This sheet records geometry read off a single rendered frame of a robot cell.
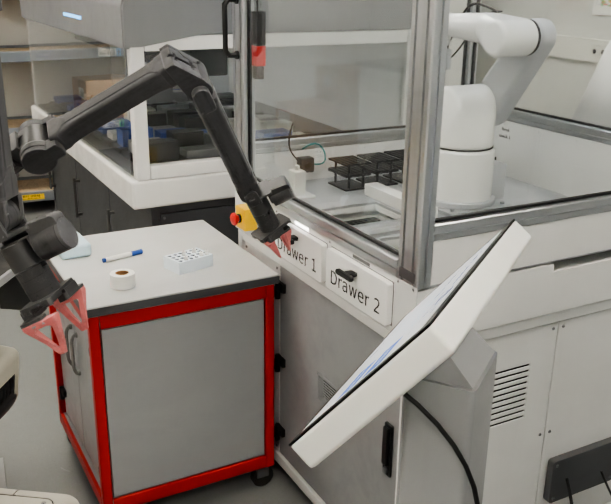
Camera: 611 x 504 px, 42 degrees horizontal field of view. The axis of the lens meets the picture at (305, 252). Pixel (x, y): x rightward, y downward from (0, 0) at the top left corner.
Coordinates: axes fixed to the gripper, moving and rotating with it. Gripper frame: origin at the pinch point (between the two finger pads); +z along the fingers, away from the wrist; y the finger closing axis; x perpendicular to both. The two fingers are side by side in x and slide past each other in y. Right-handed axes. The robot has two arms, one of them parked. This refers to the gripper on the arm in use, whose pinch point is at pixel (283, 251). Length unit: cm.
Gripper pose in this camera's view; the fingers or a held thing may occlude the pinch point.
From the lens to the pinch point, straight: 224.4
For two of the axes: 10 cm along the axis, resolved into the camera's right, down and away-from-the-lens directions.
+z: 3.9, 7.6, 5.3
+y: 7.6, -5.8, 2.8
